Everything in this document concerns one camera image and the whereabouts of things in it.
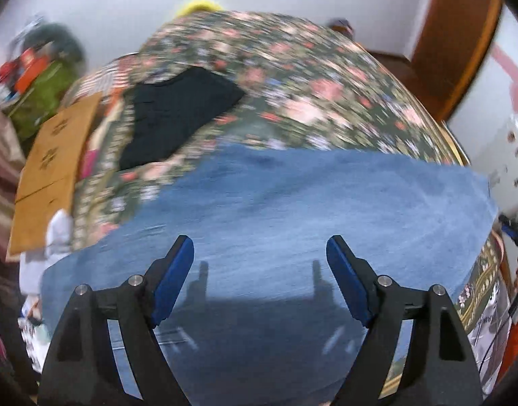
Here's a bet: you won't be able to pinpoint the green bag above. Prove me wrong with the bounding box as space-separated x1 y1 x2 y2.
7 60 80 141

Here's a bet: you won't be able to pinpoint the yellow object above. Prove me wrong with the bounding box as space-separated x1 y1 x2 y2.
174 0 223 18

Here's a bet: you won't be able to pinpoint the red box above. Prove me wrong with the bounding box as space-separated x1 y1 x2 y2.
14 48 48 92

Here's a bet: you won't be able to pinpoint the black folded garment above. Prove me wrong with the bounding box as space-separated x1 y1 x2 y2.
118 66 247 172

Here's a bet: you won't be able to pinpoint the wooden door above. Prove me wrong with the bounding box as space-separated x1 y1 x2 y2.
360 0 504 123

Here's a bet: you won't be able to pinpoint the blue denim pants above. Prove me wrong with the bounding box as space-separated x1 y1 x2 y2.
40 141 499 406

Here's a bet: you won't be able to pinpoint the brown cardboard box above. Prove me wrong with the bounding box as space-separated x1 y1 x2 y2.
7 92 104 256

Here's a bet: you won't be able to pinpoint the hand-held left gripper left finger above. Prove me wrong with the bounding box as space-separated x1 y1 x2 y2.
38 234 195 406

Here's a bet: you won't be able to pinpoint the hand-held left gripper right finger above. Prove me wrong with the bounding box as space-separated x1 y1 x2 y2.
326 234 485 406

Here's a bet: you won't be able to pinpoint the floral printed blanket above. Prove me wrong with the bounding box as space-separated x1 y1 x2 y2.
20 9 513 406

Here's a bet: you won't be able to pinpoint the white cloth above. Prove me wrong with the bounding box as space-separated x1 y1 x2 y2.
19 209 73 297

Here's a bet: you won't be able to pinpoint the white appliance with stickers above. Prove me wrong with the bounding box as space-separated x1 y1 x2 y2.
470 114 518 221

